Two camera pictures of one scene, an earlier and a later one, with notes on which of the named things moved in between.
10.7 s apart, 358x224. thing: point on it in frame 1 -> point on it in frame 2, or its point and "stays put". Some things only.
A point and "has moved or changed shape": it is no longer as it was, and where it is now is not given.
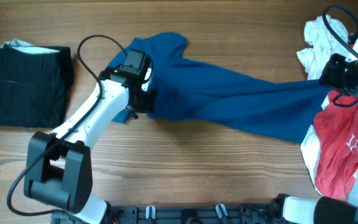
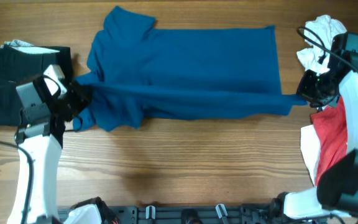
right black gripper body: [340, 75] -> [318, 90]
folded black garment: [25, 90] stays put
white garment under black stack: [22, 48] stays put
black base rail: [191, 214] stays put
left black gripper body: [146, 101] -> [68, 107]
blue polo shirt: [186, 89] has moved or changed shape
